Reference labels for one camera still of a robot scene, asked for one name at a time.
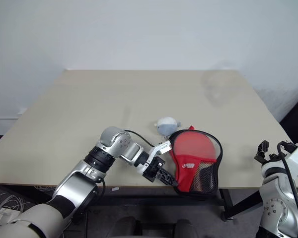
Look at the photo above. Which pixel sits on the black metal table frame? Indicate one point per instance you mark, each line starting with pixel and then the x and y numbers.
pixel 228 203

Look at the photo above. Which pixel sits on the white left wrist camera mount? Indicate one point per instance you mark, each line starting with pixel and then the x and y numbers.
pixel 161 148

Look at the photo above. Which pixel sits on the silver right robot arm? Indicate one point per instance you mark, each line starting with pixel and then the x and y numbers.
pixel 273 198

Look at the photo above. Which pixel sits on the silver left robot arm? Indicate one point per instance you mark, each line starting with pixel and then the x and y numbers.
pixel 72 188

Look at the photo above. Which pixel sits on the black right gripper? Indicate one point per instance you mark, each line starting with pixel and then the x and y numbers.
pixel 274 157

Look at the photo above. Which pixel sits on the small white label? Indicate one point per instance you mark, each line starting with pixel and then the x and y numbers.
pixel 115 189

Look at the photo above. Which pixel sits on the grey and white plush toy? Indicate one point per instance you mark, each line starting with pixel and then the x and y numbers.
pixel 165 127

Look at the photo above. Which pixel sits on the red and black mesh paddle case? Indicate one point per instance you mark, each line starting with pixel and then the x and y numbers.
pixel 186 173

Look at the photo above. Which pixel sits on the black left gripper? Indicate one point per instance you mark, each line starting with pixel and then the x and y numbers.
pixel 152 169

